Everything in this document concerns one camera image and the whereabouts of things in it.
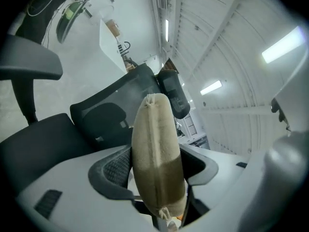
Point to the black office chair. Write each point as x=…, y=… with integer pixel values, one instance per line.
x=48, y=139

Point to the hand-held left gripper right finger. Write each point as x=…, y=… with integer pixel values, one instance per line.
x=224, y=192

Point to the ceiling light panel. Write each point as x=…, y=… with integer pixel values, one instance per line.
x=166, y=30
x=210, y=88
x=282, y=45

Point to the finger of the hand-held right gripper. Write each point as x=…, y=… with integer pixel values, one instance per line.
x=282, y=173
x=299, y=100

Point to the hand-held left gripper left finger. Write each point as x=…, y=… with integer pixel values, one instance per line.
x=72, y=202

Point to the beige oval object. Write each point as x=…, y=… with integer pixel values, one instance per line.
x=157, y=153

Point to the white block counter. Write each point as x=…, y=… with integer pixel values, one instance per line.
x=108, y=47

